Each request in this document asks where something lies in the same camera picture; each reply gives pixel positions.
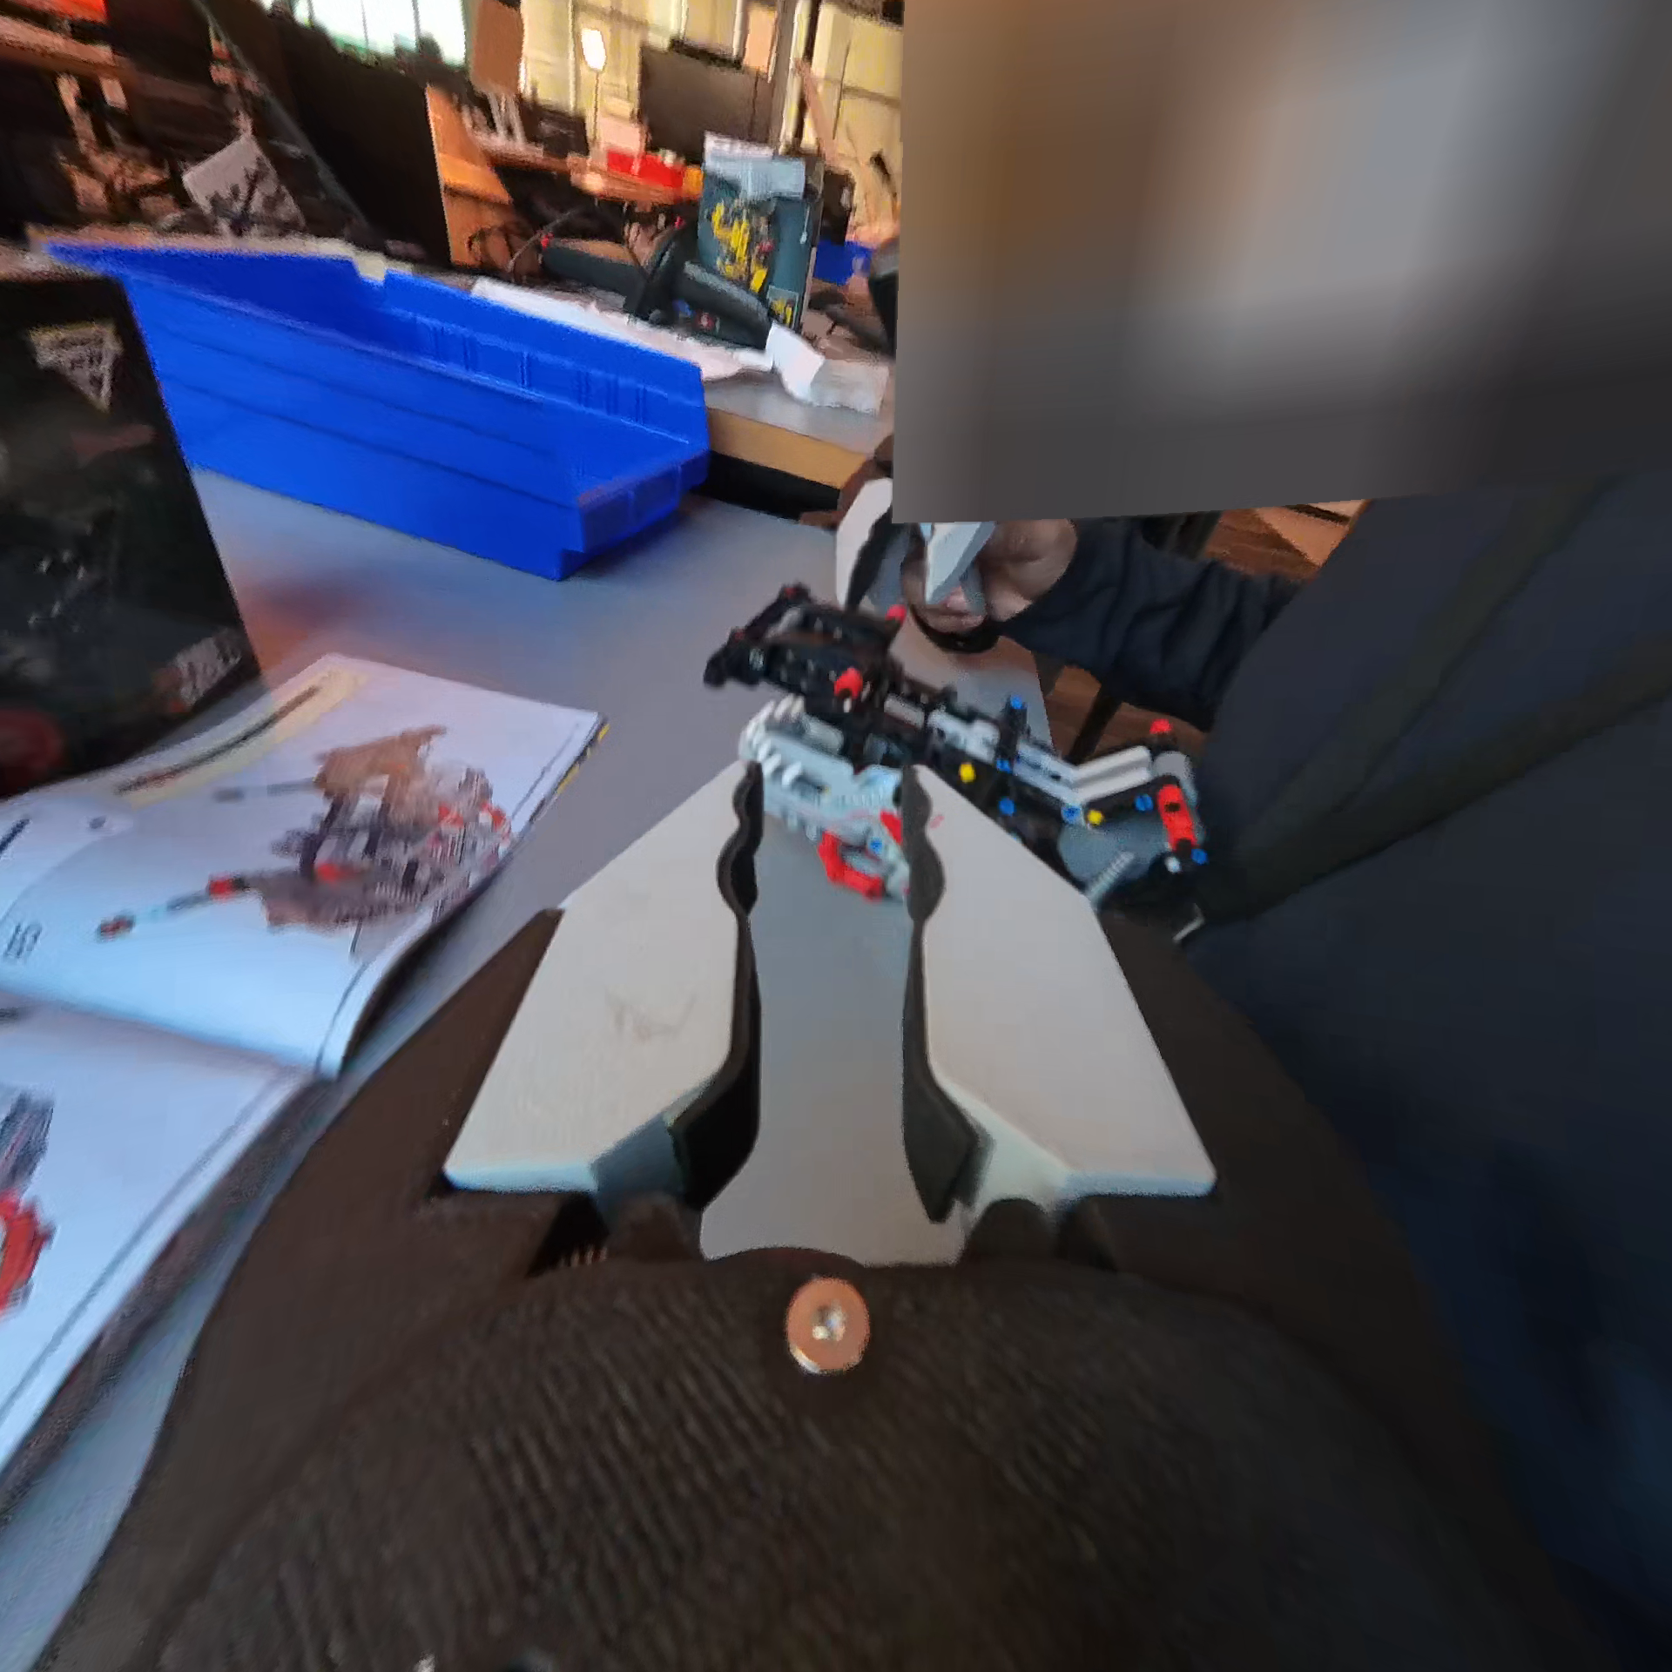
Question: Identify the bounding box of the person's dark clothed torso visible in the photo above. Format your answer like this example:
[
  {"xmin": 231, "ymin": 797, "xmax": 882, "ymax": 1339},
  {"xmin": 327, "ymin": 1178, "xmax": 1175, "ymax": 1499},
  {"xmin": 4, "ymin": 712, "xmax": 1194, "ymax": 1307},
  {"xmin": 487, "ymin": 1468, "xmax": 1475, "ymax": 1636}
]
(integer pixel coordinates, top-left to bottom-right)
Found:
[{"xmin": 1175, "ymin": 484, "xmax": 1672, "ymax": 1672}]

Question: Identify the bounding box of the brick-built toy truck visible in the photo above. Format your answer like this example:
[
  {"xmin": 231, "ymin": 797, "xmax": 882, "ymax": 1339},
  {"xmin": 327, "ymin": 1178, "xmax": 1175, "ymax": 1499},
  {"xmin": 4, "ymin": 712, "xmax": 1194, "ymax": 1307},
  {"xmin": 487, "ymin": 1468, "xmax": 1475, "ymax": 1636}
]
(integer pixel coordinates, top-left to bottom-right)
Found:
[{"xmin": 703, "ymin": 582, "xmax": 1208, "ymax": 916}]

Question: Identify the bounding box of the black power tool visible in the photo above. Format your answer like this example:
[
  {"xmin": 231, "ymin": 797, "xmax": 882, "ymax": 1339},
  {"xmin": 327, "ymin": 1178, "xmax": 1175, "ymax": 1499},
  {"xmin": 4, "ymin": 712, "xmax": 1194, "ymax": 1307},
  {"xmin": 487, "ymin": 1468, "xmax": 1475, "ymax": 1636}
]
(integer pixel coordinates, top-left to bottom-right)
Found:
[{"xmin": 540, "ymin": 222, "xmax": 773, "ymax": 352}]

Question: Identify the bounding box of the open instruction booklet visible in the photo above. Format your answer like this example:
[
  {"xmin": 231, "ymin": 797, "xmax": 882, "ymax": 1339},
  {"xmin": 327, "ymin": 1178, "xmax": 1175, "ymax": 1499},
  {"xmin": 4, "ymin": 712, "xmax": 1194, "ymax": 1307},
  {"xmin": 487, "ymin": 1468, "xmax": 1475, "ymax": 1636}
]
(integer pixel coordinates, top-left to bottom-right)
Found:
[{"xmin": 0, "ymin": 655, "xmax": 608, "ymax": 1516}]

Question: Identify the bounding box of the person's right hand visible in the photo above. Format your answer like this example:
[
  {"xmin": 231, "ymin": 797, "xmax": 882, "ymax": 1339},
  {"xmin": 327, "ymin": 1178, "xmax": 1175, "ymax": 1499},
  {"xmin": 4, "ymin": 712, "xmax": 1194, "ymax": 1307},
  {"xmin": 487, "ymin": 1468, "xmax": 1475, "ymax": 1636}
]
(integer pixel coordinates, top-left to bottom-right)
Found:
[{"xmin": 985, "ymin": 518, "xmax": 1087, "ymax": 626}]

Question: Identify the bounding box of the yellow and black toy box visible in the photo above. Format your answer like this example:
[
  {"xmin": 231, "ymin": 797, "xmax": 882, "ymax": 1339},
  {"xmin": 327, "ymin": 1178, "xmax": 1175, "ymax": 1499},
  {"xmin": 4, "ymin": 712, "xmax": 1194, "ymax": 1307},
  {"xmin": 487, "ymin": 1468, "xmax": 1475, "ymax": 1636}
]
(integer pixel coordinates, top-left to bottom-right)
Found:
[{"xmin": 691, "ymin": 130, "xmax": 828, "ymax": 326}]

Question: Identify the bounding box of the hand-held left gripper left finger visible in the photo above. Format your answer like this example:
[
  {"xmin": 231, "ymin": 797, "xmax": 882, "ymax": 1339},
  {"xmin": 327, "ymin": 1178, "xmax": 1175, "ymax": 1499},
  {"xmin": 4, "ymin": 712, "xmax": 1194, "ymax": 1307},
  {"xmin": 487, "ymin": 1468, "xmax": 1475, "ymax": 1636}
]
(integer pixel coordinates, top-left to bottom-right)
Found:
[{"xmin": 443, "ymin": 763, "xmax": 766, "ymax": 1212}]

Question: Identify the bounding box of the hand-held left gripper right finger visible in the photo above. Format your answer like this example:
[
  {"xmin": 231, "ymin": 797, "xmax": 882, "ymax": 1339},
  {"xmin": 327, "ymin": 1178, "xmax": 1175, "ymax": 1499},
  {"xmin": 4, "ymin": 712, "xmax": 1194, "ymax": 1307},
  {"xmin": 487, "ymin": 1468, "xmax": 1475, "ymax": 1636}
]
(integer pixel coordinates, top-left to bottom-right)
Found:
[{"xmin": 900, "ymin": 764, "xmax": 1219, "ymax": 1225}]

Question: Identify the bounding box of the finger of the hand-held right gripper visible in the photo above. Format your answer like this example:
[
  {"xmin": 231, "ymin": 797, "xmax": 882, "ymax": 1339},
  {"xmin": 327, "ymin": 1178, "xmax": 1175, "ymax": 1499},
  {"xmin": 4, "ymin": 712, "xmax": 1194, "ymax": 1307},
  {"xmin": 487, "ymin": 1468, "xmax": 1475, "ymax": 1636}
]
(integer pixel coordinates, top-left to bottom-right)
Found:
[{"xmin": 834, "ymin": 478, "xmax": 918, "ymax": 618}]

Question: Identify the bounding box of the black toy truck box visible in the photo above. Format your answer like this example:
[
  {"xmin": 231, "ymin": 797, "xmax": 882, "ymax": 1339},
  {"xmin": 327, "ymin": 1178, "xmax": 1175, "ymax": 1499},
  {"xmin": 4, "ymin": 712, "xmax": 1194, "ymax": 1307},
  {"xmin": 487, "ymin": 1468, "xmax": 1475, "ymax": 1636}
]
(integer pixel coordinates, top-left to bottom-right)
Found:
[{"xmin": 0, "ymin": 268, "xmax": 261, "ymax": 800}]

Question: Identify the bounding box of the person's right forearm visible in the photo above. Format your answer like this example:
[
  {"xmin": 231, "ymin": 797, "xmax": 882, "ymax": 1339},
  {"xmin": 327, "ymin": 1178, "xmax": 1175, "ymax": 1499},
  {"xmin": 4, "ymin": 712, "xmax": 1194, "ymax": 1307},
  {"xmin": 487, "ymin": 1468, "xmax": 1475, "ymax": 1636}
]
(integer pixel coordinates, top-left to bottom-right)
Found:
[{"xmin": 1008, "ymin": 515, "xmax": 1309, "ymax": 733}]

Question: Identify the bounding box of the white crumpled paper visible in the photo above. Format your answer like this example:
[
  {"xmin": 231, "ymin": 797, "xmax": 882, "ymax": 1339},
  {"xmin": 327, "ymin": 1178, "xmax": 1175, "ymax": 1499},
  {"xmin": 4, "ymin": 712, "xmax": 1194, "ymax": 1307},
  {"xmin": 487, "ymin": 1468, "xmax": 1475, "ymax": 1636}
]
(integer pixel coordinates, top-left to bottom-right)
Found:
[{"xmin": 769, "ymin": 319, "xmax": 892, "ymax": 416}]

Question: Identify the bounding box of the blue plastic bin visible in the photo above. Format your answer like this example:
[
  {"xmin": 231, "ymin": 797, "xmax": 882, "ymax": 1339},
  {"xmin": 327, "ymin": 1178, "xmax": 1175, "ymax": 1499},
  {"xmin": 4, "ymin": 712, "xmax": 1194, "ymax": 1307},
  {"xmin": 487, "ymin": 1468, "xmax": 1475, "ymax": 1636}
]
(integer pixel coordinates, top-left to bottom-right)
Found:
[{"xmin": 45, "ymin": 237, "xmax": 715, "ymax": 582}]

